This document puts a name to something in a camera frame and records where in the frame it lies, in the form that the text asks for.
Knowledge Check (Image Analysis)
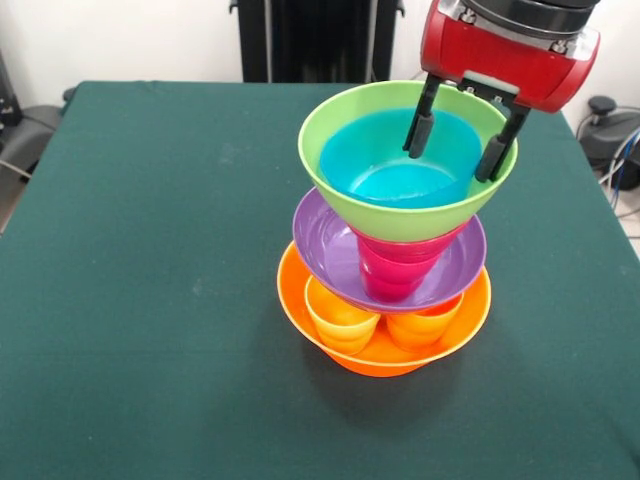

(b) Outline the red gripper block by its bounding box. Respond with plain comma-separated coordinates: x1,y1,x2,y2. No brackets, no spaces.
402,0,601,184

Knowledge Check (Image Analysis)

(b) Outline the light blue bowl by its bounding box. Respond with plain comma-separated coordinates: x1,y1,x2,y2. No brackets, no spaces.
319,108,484,210

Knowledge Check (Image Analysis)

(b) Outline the light green bowl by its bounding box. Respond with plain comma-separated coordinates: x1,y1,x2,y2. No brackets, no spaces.
297,79,519,244

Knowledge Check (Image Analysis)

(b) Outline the red-pink bowl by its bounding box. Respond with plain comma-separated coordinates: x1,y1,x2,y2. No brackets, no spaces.
349,219,471,265

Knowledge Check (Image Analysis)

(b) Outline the red-pink cup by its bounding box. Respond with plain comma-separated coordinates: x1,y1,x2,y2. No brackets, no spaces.
358,249,442,304

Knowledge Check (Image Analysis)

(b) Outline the purple bowl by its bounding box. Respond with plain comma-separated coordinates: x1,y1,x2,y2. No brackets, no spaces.
292,187,487,314

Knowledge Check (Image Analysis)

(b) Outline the orange cup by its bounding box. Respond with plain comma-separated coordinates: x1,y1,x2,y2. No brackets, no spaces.
384,294,465,354

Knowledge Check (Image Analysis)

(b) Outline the yellow cup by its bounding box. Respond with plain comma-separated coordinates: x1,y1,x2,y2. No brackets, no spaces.
304,274,382,356

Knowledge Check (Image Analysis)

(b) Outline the large orange bowl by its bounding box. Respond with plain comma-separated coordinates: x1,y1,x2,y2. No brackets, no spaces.
276,239,493,378

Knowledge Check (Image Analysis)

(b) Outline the dark green tablecloth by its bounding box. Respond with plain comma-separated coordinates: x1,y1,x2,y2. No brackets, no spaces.
0,79,640,480

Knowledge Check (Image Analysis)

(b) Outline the black metal stand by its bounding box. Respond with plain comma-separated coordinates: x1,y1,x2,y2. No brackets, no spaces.
0,49,24,126

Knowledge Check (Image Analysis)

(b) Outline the tangle of cables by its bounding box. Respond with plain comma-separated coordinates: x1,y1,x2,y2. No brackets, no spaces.
597,127,640,219

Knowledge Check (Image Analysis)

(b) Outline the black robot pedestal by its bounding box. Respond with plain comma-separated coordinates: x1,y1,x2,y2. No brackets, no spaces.
229,0,406,84

